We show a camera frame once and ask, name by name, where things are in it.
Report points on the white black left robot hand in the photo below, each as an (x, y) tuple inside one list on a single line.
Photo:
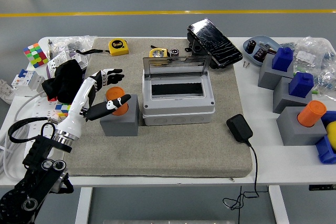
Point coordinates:
[(78, 108)]

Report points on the orange cylinder battery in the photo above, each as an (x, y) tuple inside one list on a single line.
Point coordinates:
[(115, 94), (312, 113)]

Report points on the grey electrical junction box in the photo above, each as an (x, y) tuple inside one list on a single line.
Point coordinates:
[(178, 117)]

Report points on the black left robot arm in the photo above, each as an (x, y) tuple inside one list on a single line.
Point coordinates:
[(39, 176)]

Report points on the blue block battery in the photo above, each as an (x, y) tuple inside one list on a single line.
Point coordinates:
[(282, 60), (302, 85)]

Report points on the small colourful puzzle cube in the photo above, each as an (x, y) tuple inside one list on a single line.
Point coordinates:
[(63, 110)]

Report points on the black cloth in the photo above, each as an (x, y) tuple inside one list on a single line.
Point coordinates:
[(63, 79)]

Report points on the white power strip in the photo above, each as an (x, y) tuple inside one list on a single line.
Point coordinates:
[(39, 108)]

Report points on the grey block with round hole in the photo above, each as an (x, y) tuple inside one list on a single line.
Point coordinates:
[(120, 127)]

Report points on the white circuit breaker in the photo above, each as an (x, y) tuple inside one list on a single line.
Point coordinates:
[(26, 82)]

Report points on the clear pen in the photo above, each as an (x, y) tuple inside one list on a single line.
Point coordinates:
[(50, 48)]

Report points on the clear plastic bag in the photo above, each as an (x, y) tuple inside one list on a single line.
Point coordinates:
[(78, 41)]

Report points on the large colourful puzzle cube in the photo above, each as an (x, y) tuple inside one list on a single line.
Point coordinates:
[(35, 54)]

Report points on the square yellow tape measure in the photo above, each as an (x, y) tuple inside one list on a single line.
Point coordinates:
[(118, 47)]

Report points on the round yellow tape measure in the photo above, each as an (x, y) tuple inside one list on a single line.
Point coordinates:
[(158, 53)]

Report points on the white table leg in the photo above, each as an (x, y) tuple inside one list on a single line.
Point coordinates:
[(278, 205), (83, 205)]

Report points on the grey-brown mat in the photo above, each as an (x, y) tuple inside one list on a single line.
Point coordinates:
[(170, 150)]

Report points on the small black capacitor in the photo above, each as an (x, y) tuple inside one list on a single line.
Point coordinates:
[(174, 52)]

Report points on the black glossy slanted device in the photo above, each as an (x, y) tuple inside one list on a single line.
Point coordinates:
[(215, 43)]

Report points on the black power adapter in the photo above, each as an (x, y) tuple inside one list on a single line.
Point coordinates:
[(239, 128)]

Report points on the grey block holder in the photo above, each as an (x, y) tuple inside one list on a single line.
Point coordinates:
[(282, 100), (265, 77), (291, 132)]

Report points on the blue-grey tray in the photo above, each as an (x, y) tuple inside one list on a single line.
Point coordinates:
[(262, 40)]

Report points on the clear plastic bags with parts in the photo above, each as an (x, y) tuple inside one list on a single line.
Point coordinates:
[(309, 51)]

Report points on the blue plastic piece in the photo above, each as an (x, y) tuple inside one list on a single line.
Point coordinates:
[(330, 116)]

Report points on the yellow round object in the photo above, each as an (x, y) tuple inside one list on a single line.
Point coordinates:
[(332, 134)]

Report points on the black table control panel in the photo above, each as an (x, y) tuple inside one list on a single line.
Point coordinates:
[(322, 187)]

